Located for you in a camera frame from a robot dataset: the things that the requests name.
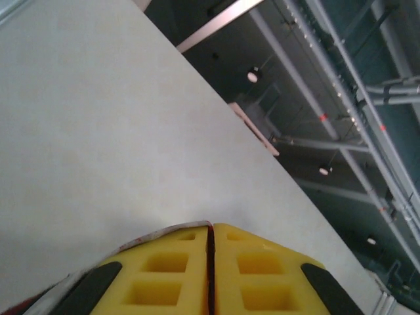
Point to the aluminium frame beam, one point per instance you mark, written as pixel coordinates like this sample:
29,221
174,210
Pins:
220,23
387,298

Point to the round ceiling lamp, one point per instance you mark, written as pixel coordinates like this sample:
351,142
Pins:
371,241
252,75
325,170

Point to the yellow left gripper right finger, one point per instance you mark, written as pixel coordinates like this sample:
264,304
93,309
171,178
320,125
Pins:
262,272

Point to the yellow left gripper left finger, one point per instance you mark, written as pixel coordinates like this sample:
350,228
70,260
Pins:
157,262

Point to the grey ceiling pipe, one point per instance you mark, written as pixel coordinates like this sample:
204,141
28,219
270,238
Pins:
393,88
382,127
323,117

